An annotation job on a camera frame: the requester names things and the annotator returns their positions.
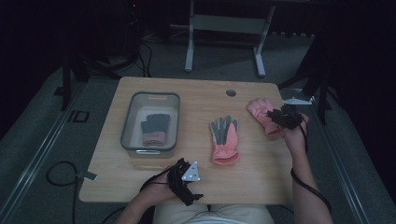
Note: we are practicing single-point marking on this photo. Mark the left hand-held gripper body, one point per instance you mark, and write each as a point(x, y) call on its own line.
point(183, 185)

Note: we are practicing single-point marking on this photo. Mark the pink ski glove grey palm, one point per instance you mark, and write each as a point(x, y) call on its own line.
point(224, 143)

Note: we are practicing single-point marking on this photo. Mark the dark equipment stand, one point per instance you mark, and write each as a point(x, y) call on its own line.
point(134, 31)

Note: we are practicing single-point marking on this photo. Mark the pink ski glove with print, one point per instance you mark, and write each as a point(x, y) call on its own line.
point(261, 116)

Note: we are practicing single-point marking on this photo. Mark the grey plastic bin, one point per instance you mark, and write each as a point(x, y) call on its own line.
point(151, 124)

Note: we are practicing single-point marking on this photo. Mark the small grey tag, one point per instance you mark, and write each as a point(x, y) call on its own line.
point(88, 176)

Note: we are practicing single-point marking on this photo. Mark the black tripod stand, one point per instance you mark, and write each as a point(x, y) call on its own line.
point(67, 81)
point(322, 77)

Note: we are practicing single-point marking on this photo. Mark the white desk frame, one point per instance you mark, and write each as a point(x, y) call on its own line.
point(229, 24)

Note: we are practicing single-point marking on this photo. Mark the person's right hand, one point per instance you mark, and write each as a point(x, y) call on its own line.
point(294, 135)

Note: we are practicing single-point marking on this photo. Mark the metal floor rail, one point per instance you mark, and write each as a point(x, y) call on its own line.
point(37, 155)
point(342, 180)

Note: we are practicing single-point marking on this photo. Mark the person's left hand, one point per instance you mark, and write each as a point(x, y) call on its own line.
point(155, 193)

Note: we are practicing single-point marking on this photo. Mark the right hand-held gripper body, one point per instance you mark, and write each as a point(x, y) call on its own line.
point(289, 118)

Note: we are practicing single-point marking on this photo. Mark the person's beige pants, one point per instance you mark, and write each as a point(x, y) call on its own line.
point(214, 214)

